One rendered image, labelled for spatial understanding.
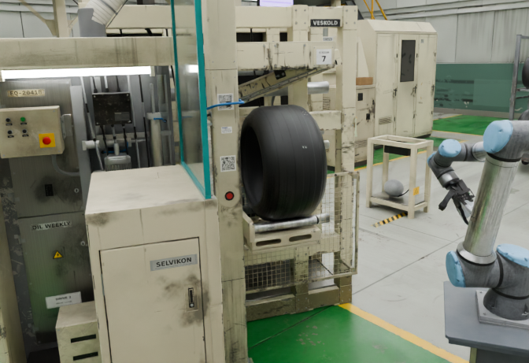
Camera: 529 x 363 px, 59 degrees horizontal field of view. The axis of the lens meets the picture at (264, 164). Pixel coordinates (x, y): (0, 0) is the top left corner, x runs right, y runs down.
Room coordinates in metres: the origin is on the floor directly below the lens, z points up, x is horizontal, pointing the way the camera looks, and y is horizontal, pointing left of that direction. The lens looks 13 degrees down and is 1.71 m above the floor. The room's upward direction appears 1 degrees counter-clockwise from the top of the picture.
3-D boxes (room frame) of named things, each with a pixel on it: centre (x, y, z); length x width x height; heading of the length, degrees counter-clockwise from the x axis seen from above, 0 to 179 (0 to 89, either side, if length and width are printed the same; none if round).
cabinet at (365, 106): (7.22, -1.25, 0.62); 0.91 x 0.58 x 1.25; 130
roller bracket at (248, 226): (2.25, 0.12, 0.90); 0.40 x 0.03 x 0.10; 18
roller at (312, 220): (2.17, -0.09, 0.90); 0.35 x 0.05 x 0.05; 108
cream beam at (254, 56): (2.62, -0.08, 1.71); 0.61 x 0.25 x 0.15; 108
